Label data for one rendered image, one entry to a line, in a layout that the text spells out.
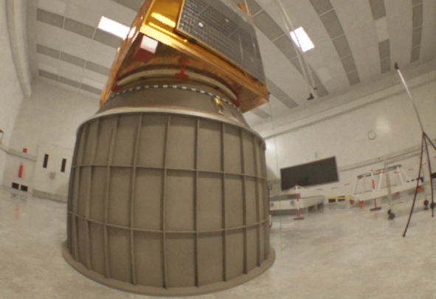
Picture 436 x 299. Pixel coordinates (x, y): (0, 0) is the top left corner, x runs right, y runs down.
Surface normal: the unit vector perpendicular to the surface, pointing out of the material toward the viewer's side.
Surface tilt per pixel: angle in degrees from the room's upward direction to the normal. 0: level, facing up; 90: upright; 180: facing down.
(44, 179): 90
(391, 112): 90
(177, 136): 90
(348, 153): 90
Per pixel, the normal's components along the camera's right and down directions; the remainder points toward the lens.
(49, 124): 0.69, -0.26
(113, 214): -0.05, -0.35
